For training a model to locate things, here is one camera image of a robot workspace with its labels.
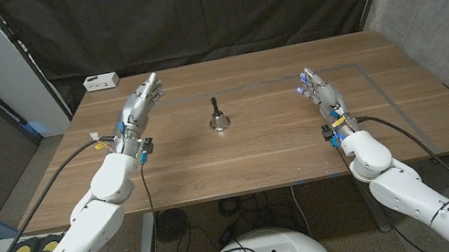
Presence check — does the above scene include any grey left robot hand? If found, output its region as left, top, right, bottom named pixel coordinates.
left=103, top=70, right=176, bottom=161

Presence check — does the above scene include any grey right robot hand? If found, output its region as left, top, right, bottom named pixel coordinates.
left=293, top=60, right=359, bottom=143

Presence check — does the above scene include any silver handbell with black handle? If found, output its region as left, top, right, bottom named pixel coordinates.
left=204, top=94, right=233, bottom=134

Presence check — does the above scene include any white power strip box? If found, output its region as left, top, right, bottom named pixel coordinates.
left=82, top=70, right=122, bottom=94

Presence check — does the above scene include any black round floor fan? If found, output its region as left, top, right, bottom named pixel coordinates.
left=150, top=205, right=193, bottom=246

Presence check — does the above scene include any black backdrop cloth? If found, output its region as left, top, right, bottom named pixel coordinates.
left=0, top=0, right=407, bottom=122

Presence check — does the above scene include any white table leg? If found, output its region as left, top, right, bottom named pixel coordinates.
left=130, top=211, right=163, bottom=252

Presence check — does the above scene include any grey table leg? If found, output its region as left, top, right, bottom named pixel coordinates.
left=350, top=168, right=393, bottom=237

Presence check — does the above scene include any black power adapter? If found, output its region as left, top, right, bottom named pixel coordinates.
left=217, top=225, right=239, bottom=247

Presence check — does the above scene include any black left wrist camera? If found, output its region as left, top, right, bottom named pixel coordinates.
left=136, top=136, right=158, bottom=165

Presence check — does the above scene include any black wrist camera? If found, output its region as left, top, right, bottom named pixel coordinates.
left=319, top=122, right=341, bottom=151
left=136, top=136, right=158, bottom=165

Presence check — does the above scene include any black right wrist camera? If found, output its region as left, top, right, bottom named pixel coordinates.
left=319, top=122, right=341, bottom=151

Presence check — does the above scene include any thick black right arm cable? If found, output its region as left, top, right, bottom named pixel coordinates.
left=356, top=100, right=449, bottom=252

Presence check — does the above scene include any thin black left wrist cable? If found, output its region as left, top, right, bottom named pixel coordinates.
left=131, top=160, right=164, bottom=252

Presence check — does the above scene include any white floor cable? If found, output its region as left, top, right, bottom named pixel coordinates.
left=289, top=184, right=314, bottom=240

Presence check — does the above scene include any black floor cable tangle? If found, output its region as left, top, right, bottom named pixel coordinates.
left=97, top=184, right=317, bottom=252

